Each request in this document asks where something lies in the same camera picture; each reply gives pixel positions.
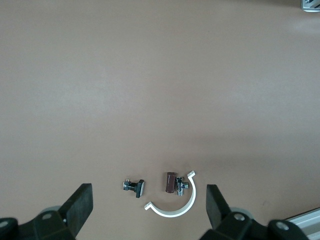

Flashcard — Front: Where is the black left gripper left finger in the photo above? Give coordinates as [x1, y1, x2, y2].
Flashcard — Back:
[0, 183, 94, 240]

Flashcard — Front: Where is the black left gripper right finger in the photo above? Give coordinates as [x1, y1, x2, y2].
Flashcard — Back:
[201, 184, 311, 240]

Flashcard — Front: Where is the white half ring clamp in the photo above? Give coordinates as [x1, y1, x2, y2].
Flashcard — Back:
[144, 170, 197, 218]

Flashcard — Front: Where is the chrome valve red handle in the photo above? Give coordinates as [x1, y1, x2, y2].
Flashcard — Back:
[164, 171, 190, 197]

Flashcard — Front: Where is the aluminium profile rail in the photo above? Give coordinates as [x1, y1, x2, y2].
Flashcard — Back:
[284, 206, 320, 240]

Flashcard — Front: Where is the grey metal bracket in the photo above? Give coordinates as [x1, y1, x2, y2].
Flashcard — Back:
[301, 0, 320, 13]

